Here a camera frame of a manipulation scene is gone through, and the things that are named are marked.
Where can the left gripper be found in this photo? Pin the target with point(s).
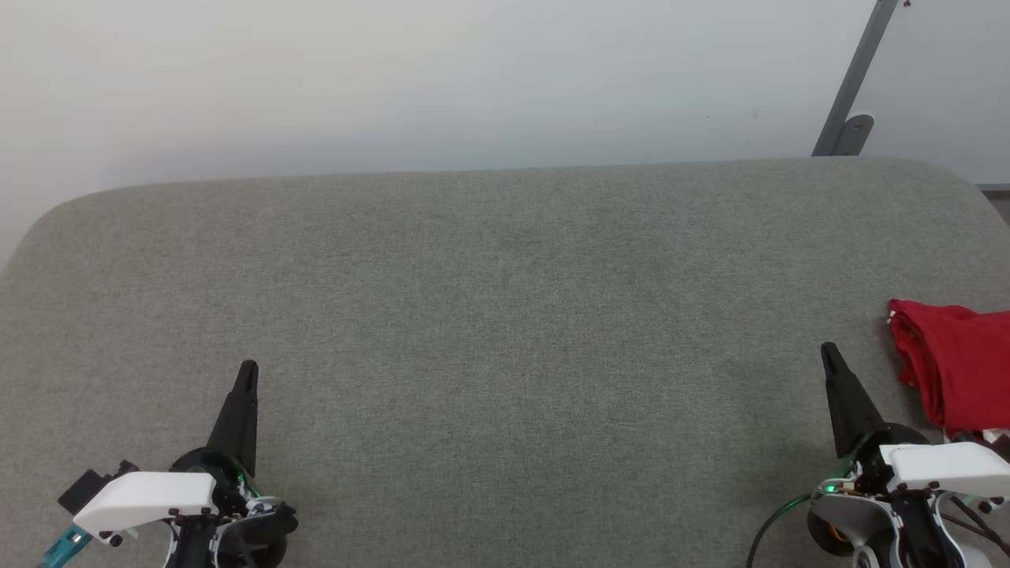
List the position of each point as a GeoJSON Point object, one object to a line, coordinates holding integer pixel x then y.
{"type": "Point", "coordinates": [245, 528]}

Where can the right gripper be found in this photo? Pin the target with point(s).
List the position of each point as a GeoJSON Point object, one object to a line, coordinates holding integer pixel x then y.
{"type": "Point", "coordinates": [876, 521]}

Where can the red and white jersey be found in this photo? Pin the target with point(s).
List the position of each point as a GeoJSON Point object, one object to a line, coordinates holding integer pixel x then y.
{"type": "Point", "coordinates": [963, 363]}

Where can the grey fabric sofa cushion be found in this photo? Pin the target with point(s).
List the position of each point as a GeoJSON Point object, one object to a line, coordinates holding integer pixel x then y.
{"type": "Point", "coordinates": [505, 331]}

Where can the grey metal pole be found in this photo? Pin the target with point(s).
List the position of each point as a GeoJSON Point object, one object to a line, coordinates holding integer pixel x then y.
{"type": "Point", "coordinates": [856, 71]}

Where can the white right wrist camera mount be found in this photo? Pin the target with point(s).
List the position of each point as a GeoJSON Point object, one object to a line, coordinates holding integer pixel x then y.
{"type": "Point", "coordinates": [947, 465]}

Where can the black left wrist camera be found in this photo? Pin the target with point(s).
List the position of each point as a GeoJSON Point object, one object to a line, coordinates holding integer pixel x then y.
{"type": "Point", "coordinates": [83, 489]}

